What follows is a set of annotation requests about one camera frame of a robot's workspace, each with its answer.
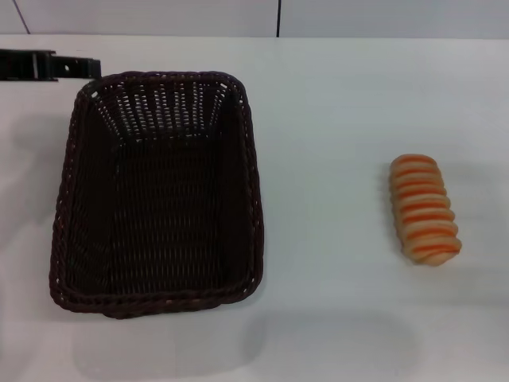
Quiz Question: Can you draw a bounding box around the dark brown woven basket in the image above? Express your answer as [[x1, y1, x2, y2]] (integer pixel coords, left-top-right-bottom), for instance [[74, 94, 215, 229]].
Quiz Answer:
[[49, 70, 266, 321]]

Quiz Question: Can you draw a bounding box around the orange striped bread loaf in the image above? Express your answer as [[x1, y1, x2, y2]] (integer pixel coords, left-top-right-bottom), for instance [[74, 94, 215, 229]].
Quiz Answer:
[[388, 154, 464, 267]]

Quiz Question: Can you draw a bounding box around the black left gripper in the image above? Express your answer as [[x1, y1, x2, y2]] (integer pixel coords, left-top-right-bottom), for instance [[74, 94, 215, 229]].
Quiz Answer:
[[0, 49, 102, 83]]

